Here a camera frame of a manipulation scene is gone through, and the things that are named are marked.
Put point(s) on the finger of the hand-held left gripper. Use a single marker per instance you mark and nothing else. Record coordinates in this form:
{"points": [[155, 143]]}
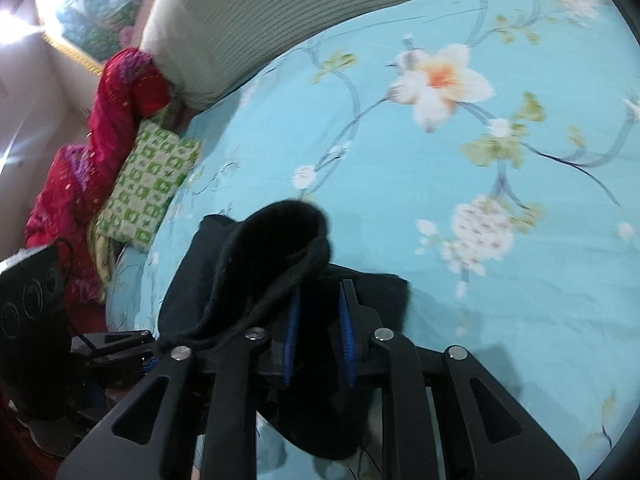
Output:
{"points": [[117, 340], [125, 364]]}

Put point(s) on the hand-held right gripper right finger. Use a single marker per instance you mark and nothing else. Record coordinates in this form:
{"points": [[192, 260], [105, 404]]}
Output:
{"points": [[346, 332]]}

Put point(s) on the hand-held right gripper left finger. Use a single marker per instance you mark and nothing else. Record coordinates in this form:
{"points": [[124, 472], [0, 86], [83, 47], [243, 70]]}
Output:
{"points": [[292, 340]]}

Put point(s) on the black pants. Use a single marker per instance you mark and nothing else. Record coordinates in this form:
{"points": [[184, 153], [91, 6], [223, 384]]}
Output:
{"points": [[280, 240]]}

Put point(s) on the yellow green cloth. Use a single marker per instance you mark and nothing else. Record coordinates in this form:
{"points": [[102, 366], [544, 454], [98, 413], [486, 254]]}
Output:
{"points": [[102, 255]]}

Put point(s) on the blue floral bed sheet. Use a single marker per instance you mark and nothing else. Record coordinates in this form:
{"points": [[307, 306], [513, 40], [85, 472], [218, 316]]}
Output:
{"points": [[400, 210]]}

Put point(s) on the green checked pillow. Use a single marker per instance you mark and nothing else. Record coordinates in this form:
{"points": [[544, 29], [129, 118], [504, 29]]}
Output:
{"points": [[145, 185]]}

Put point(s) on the red pink patterned cloth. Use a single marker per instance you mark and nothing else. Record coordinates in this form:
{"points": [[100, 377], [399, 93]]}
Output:
{"points": [[115, 110]]}

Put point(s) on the gold framed landscape picture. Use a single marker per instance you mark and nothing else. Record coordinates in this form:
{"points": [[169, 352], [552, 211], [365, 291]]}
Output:
{"points": [[95, 10]]}

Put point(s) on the grey striped pillow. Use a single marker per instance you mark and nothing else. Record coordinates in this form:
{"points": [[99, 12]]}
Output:
{"points": [[250, 20]]}

